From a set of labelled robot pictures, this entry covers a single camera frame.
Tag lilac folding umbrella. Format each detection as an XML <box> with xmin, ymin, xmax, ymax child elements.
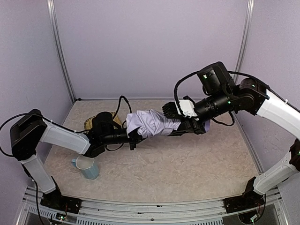
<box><xmin>126</xmin><ymin>109</ymin><xmax>210</xmax><ymax>139</ymax></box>

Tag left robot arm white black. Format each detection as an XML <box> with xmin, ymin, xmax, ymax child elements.
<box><xmin>4</xmin><ymin>109</ymin><xmax>143</xmax><ymax>195</ymax></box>

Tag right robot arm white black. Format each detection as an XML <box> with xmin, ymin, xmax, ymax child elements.
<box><xmin>162</xmin><ymin>62</ymin><xmax>300</xmax><ymax>213</ymax></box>

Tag woven bamboo tray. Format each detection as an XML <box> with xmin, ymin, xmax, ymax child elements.
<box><xmin>84</xmin><ymin>112</ymin><xmax>122</xmax><ymax>131</ymax></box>

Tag light blue plastic pitcher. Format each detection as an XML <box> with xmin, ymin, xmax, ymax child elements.
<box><xmin>71</xmin><ymin>155</ymin><xmax>99</xmax><ymax>180</ymax></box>

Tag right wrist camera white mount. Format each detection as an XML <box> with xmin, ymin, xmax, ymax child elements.
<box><xmin>162</xmin><ymin>96</ymin><xmax>198</xmax><ymax>119</ymax></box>

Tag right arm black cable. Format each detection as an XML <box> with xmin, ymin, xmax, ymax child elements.
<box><xmin>173</xmin><ymin>71</ymin><xmax>202</xmax><ymax>111</ymax></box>

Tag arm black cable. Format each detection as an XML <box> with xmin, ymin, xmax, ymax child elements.
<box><xmin>113</xmin><ymin>95</ymin><xmax>133</xmax><ymax>118</ymax></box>
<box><xmin>173</xmin><ymin>71</ymin><xmax>202</xmax><ymax>111</ymax></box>

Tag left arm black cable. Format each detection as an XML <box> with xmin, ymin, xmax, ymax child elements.
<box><xmin>113</xmin><ymin>95</ymin><xmax>133</xmax><ymax>118</ymax></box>

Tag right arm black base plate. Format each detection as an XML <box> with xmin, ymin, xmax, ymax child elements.
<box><xmin>224</xmin><ymin>195</ymin><xmax>264</xmax><ymax>213</ymax></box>

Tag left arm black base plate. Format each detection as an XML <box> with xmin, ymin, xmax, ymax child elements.
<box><xmin>40</xmin><ymin>195</ymin><xmax>82</xmax><ymax>214</ymax></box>

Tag aluminium front rail frame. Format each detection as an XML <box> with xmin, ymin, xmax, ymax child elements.
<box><xmin>13</xmin><ymin>186</ymin><xmax>291</xmax><ymax>225</ymax></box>

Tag right aluminium corner post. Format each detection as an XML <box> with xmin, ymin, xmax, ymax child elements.
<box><xmin>235</xmin><ymin>0</ymin><xmax>255</xmax><ymax>72</ymax></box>

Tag aluminium corner post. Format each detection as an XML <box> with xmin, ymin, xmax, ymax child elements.
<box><xmin>235</xmin><ymin>0</ymin><xmax>255</xmax><ymax>72</ymax></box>
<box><xmin>47</xmin><ymin>0</ymin><xmax>76</xmax><ymax>104</ymax></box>

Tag left aluminium corner post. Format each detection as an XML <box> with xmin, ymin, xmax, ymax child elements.
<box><xmin>47</xmin><ymin>0</ymin><xmax>76</xmax><ymax>104</ymax></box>

